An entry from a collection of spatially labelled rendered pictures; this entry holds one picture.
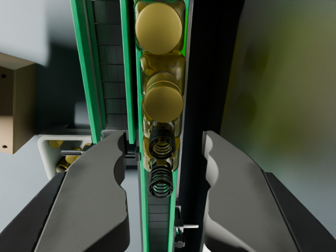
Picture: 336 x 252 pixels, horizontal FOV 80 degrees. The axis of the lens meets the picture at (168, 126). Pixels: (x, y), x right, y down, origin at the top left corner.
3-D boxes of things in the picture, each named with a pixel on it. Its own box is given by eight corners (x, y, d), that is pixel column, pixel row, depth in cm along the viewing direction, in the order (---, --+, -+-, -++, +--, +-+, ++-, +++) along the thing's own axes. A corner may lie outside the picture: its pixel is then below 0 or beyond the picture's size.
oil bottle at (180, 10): (174, 40, 41) (185, 57, 22) (146, 39, 40) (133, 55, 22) (175, 7, 38) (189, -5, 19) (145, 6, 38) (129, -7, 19)
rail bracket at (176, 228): (193, 207, 64) (200, 249, 52) (171, 207, 64) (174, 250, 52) (194, 198, 62) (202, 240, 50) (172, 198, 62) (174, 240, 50)
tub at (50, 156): (126, 167, 71) (122, 185, 63) (61, 167, 70) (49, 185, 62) (123, 123, 63) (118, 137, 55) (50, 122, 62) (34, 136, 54)
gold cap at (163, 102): (179, 105, 22) (183, 124, 18) (146, 105, 22) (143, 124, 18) (181, 72, 20) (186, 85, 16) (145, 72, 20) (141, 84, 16)
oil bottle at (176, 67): (175, 69, 43) (185, 106, 24) (148, 68, 43) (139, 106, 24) (176, 40, 41) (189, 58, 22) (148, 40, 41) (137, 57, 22)
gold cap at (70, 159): (71, 155, 66) (66, 164, 62) (69, 146, 65) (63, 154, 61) (82, 155, 66) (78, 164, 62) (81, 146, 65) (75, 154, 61)
